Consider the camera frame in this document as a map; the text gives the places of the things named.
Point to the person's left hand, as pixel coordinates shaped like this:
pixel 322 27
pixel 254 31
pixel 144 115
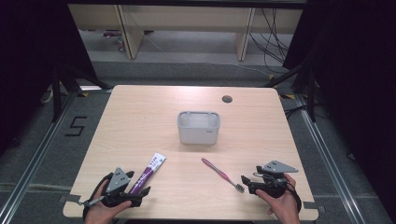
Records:
pixel 102 212

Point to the black metal stand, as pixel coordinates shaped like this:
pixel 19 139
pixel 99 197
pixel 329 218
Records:
pixel 311 93
pixel 56 93

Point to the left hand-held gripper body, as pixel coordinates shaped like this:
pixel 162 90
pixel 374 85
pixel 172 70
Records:
pixel 117 181

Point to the aluminium floor rail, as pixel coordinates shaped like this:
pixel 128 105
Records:
pixel 34 161
pixel 330 161

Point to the purple white toothpaste tube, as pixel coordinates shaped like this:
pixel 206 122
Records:
pixel 146 175

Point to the light wooden desk frame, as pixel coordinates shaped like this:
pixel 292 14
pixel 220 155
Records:
pixel 186 18

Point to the grey toothbrush holder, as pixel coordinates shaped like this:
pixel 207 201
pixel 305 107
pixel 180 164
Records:
pixel 198 132

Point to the person's right hand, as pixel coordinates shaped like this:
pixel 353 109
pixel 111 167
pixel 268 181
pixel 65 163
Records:
pixel 281 207

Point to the pink toothbrush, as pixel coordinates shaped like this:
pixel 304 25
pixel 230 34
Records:
pixel 221 174

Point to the silver plug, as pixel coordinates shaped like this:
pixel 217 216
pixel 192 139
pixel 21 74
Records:
pixel 91 202

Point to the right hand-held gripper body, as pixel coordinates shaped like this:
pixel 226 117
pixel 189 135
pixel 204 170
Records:
pixel 274 183

